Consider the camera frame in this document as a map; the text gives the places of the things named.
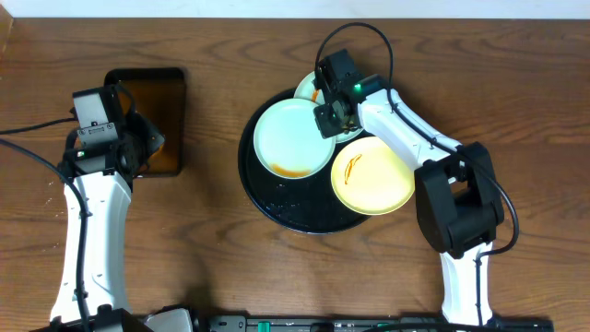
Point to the round black serving tray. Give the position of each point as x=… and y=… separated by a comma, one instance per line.
x=307, y=205

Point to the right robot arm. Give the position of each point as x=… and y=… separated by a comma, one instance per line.
x=459, y=202

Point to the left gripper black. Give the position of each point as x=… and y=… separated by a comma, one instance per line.
x=142, y=129

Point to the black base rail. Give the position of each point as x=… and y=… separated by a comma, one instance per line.
x=236, y=323

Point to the yellow plate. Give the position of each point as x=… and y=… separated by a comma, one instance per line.
x=368, y=177

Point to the black rectangular water tray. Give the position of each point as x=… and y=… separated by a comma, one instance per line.
x=160, y=96

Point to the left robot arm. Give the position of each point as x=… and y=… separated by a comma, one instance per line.
x=98, y=197

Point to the orange green sponge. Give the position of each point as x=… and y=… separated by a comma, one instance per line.
x=155, y=144

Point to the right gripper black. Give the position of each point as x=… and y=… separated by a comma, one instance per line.
x=327, y=129

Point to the green plate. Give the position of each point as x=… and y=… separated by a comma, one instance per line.
x=307, y=90
x=287, y=140

